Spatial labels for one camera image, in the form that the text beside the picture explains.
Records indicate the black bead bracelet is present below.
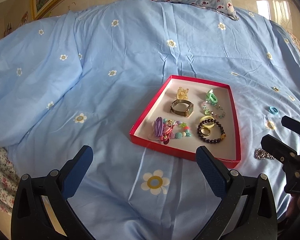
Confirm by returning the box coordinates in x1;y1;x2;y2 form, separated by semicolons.
197;119;227;145

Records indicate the pale yellow bangle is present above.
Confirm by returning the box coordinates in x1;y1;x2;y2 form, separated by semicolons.
200;115;214;124

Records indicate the colorful candy bead bracelet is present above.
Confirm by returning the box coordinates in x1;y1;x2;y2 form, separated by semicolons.
162;118;193;140

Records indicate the pastel crystal bead bracelet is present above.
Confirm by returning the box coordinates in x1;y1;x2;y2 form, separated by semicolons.
201;100;226;120

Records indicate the pink cartoon hair clip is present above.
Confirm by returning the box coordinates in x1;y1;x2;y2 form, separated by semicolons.
148;126;173;145

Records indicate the gold watch green face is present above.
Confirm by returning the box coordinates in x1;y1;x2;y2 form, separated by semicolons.
170;99;194;117

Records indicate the purple hair tie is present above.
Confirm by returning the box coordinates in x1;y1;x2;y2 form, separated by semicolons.
153;116;165;137

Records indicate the green hair tie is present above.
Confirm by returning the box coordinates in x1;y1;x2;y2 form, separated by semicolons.
205;89;220;104

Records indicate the yellow hair clip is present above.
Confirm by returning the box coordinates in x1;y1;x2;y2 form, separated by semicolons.
177;87;189;100

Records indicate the red shallow jewelry box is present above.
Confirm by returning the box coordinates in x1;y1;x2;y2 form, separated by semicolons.
129;75;241;168

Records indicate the person's right hand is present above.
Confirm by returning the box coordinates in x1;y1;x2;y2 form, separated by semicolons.
286;194;300;217

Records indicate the floral cloth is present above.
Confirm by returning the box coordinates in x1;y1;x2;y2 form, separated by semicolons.
0;147;19;215

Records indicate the light blue floral bedsheet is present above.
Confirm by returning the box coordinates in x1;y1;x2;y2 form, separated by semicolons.
0;0;300;239

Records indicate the silver chain necklace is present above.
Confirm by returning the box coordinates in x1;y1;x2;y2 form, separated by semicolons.
254;148;276;160

